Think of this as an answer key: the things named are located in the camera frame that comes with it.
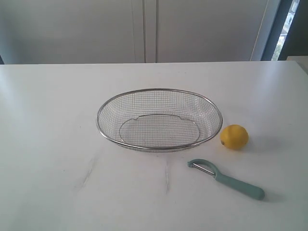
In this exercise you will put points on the yellow lemon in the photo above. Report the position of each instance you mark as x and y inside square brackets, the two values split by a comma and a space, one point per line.
[234, 137]

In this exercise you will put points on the teal handled peeler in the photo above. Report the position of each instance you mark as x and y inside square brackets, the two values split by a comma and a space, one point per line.
[240, 186]

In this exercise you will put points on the white cabinet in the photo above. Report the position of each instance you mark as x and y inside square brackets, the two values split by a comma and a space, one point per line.
[134, 31]

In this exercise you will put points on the oval wire mesh basket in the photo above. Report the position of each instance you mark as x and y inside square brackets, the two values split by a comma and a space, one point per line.
[159, 120]

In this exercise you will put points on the dark window frame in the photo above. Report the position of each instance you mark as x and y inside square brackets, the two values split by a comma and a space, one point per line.
[296, 42]

